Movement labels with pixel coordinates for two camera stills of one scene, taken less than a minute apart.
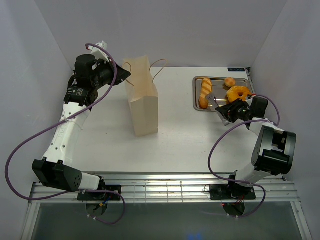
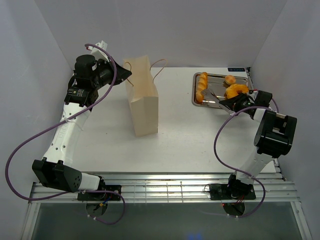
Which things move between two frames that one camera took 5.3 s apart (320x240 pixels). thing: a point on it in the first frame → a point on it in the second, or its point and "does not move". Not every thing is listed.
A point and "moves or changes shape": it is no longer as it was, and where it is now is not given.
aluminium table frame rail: [170, 188] does not move
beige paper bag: [143, 96] does not move
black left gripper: [122, 74] does not move
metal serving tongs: [213, 102] moves or changes shape
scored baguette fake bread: [206, 89] → [202, 85]
